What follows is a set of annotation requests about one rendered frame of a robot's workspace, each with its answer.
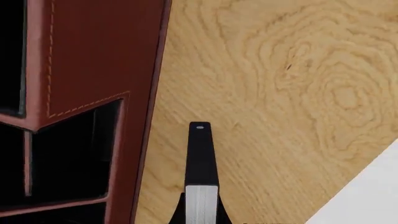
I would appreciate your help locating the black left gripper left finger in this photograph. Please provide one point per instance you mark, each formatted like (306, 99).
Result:
(178, 213)

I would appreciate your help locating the red-brown desk caddy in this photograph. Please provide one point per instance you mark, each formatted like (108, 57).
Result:
(93, 58)

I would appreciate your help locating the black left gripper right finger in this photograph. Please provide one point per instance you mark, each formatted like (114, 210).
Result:
(223, 213)

